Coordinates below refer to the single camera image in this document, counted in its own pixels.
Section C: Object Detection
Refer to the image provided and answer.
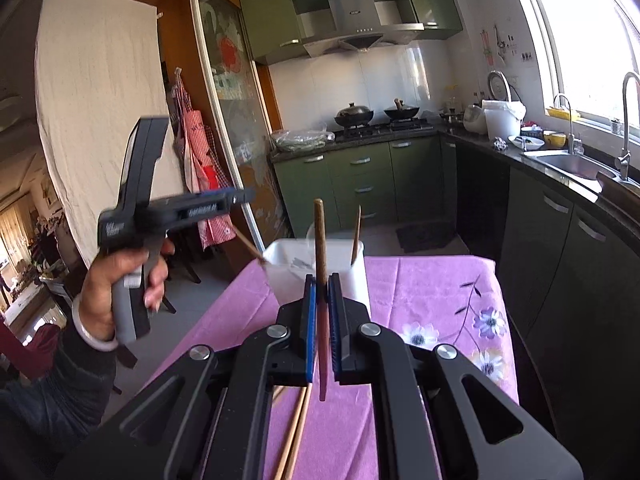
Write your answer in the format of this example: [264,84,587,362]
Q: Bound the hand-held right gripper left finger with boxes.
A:
[50,272,318,480]

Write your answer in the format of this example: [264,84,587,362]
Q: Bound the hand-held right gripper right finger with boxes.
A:
[327,272,586,480]

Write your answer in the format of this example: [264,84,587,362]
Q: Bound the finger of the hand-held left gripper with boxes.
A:
[192,187,256,206]
[150,195,236,223]

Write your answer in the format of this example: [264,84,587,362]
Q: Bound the white plastic utensil holder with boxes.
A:
[262,238,370,311]

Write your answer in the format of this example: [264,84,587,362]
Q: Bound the brown wooden chopstick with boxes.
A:
[232,230,268,266]
[313,199,332,402]

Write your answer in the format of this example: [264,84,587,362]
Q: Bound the person's left forearm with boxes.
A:
[0,322,118,480]

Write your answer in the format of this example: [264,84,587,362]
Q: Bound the person's left hand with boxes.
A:
[77,237,176,343]

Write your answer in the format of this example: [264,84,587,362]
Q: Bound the red checked apron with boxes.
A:
[195,110,237,250]

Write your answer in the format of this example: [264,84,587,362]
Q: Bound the dark wooden chair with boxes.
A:
[165,237,201,286]

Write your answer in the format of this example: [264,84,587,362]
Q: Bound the white hanging cloth sheet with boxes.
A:
[34,0,191,286]

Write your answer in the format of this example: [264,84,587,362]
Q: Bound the frosted glass sliding door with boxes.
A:
[187,0,293,261]

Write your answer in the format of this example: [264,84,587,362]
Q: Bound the clear plastic bag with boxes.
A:
[270,129,335,153]

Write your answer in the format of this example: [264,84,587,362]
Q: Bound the pink floral tablecloth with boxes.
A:
[142,255,521,480]

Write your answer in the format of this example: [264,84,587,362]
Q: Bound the green lower kitchen cabinets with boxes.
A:
[270,135,443,241]

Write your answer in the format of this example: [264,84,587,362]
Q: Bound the green kitchen cabinets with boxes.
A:
[270,135,443,241]
[237,0,463,66]

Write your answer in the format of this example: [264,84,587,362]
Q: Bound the black wok with lid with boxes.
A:
[334,102,375,128]

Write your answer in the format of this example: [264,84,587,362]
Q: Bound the white jade bangle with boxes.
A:
[71,292,120,351]

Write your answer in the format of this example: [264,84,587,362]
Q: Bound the black gas stove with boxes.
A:
[330,119,436,142]

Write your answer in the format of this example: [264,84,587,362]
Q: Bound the green upper kitchen cabinets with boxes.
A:
[237,0,463,66]

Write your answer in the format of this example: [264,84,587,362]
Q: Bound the black wok with spatula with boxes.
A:
[383,97,422,122]

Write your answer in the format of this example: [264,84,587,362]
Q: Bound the dark lower kitchen cabinets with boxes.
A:
[440,135,640,480]

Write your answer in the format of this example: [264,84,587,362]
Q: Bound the steel range hood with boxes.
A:
[291,0,426,56]

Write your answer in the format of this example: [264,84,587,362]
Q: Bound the black stone countertop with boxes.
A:
[270,125,640,221]

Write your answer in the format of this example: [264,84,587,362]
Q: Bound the white rice cooker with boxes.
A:
[462,70,512,135]

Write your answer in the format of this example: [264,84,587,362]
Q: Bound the white bowl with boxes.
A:
[508,135,545,152]

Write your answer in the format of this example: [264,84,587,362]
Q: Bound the white plastic bucket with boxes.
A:
[481,100,527,137]

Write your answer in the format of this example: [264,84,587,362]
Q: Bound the steel kitchen sink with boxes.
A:
[522,152,618,181]

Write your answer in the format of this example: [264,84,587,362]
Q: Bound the small steel faucet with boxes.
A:
[552,94,583,155]

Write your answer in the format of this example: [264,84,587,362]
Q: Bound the wooden cutting board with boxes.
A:
[596,170,640,216]

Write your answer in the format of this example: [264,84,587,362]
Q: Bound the tall steel faucet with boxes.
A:
[616,72,640,182]

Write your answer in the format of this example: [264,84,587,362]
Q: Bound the kitchen window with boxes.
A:
[510,0,640,131]

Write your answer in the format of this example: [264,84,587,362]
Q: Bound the wall hooks with utensils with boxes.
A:
[477,22,533,66]

